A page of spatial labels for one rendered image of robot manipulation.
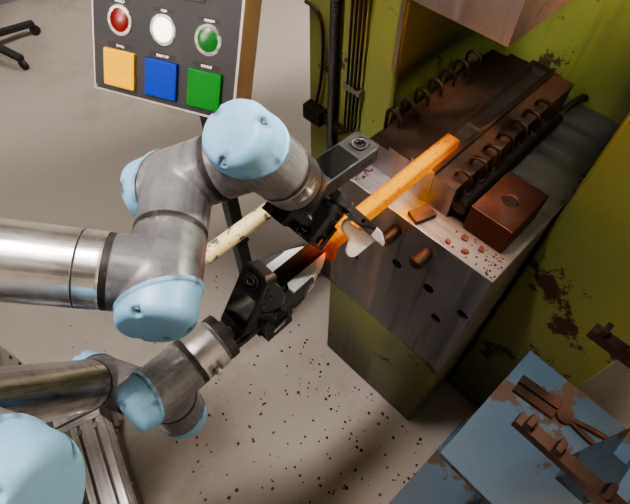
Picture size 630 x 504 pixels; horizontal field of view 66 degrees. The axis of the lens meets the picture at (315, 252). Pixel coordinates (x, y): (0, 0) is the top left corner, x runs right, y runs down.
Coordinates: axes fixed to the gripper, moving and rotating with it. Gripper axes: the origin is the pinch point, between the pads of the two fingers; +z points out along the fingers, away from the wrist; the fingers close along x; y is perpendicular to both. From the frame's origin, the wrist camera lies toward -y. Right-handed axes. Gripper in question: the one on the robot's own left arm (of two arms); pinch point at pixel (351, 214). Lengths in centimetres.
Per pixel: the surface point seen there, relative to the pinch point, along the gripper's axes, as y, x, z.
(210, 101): -1.2, -41.7, 4.4
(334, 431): 56, 7, 87
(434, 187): -13.9, 3.5, 15.0
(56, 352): 100, -83, 62
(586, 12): -62, 2, 27
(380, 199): -5.2, 0.5, 5.0
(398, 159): -14.4, -5.3, 14.2
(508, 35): -29.5, 7.2, -12.8
